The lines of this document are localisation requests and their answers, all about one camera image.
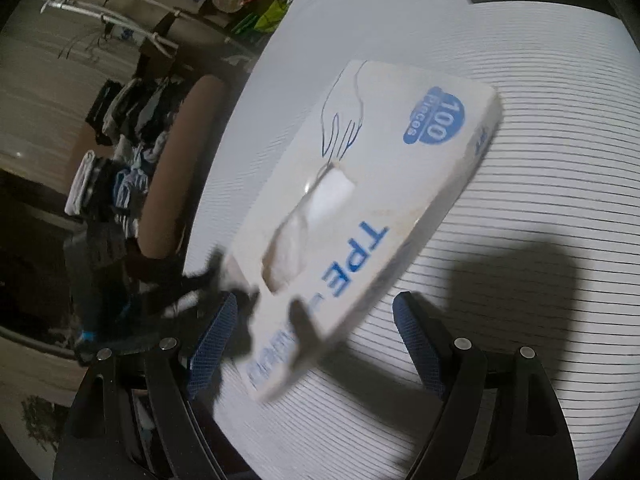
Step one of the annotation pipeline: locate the white glove box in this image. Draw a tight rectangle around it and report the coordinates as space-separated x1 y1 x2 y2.
222 59 503 403

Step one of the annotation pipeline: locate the white striped table cover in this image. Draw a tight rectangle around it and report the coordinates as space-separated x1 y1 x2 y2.
182 0 640 480

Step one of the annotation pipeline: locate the white drying rack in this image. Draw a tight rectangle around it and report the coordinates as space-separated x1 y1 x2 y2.
40 0 181 61

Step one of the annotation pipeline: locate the pile of folded clothes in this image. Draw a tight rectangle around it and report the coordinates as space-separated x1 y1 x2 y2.
65 75 186 236

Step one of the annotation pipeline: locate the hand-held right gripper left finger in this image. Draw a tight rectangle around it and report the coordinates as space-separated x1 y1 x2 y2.
52 292 238 480

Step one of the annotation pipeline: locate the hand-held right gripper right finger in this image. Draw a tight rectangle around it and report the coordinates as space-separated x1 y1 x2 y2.
392 290 576 480

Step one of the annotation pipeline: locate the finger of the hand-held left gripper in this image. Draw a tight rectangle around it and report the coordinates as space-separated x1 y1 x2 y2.
182 252 258 306
290 300 326 356

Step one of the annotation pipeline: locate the green bag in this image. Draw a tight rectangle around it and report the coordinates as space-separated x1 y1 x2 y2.
235 0 291 36

